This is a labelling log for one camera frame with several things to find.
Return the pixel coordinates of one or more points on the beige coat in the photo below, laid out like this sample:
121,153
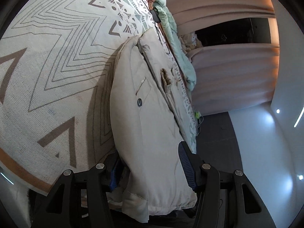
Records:
147,128

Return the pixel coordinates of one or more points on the small green item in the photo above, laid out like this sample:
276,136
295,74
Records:
197,115

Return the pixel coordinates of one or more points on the black charger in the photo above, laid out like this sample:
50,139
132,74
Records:
155,16

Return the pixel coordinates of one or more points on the floral printed bedding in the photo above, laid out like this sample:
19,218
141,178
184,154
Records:
190,42

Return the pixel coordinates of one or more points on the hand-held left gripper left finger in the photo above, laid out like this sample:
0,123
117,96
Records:
113,178

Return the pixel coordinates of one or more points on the ceiling light strip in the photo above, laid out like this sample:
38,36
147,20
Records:
299,118

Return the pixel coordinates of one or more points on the light green duvet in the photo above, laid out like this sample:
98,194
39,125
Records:
177,40

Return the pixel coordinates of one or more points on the pink curtain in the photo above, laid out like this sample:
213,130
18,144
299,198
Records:
213,4
232,76

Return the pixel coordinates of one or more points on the white patterned blanket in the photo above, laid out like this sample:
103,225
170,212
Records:
59,52

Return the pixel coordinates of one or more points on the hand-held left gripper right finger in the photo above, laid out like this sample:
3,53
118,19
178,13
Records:
187,163

